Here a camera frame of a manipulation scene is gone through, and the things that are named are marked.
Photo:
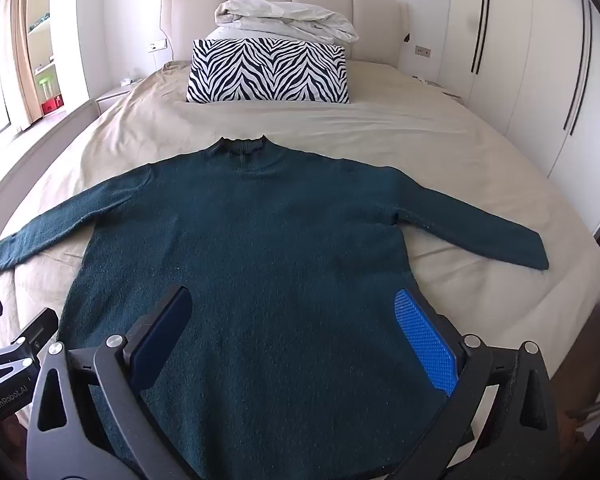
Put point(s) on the beige curtain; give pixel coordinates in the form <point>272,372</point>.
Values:
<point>20,50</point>

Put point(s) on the white wardrobe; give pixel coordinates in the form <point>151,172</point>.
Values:
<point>525,60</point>

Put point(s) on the white wall shelf unit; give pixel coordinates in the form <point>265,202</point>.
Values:
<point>42,35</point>

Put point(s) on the white wall socket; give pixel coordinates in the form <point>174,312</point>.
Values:
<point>153,45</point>

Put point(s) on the beige padded headboard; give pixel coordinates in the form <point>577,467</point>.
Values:
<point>190,15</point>

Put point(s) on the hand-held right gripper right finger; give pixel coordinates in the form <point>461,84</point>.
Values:
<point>422,342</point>

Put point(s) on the red container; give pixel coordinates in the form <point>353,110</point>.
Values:
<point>50,104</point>

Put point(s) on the white nightstand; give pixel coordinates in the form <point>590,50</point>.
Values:
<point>112,97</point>

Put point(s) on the zebra print pillow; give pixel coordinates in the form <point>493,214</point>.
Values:
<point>267,72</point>

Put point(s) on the dark teal knit sweater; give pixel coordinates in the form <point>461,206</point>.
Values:
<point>270,240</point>

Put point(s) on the white crumpled pillow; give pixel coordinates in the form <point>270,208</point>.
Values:
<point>285,20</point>

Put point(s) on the beige bed sheet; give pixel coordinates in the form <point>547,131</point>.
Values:
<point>380,120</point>

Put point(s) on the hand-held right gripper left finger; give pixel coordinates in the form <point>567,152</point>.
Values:
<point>166,327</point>

